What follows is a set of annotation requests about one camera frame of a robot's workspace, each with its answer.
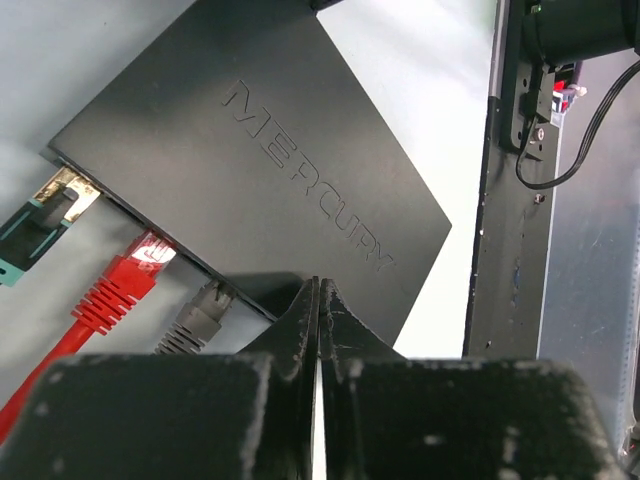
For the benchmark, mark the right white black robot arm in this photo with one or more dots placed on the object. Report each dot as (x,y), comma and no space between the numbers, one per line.
(559,32)

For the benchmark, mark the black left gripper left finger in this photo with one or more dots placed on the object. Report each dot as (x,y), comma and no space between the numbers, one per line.
(247,415)

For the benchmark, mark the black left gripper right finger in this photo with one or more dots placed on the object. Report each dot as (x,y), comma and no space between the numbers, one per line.
(390,417)

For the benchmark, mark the black Mercury network switch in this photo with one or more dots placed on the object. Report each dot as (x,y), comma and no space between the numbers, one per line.
(241,133)

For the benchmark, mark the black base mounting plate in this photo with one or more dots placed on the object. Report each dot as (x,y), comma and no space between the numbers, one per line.
(513,221)

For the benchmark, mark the black ethernet cable teal plug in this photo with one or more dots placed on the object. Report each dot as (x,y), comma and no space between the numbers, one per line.
(33,229)

